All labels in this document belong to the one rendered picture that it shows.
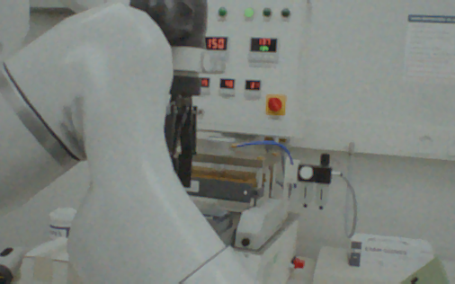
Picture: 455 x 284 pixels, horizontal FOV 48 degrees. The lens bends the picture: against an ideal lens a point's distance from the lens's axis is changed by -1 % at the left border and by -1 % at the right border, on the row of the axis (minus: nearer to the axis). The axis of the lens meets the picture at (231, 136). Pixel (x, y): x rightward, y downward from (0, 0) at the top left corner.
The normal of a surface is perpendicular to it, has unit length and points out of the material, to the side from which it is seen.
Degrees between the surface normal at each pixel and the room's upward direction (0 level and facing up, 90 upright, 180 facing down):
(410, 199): 90
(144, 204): 59
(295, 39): 90
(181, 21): 88
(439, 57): 90
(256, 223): 41
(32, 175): 118
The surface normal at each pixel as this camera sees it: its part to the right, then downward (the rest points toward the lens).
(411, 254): -0.16, 0.00
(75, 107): 0.06, 0.09
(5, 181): 0.51, 0.51
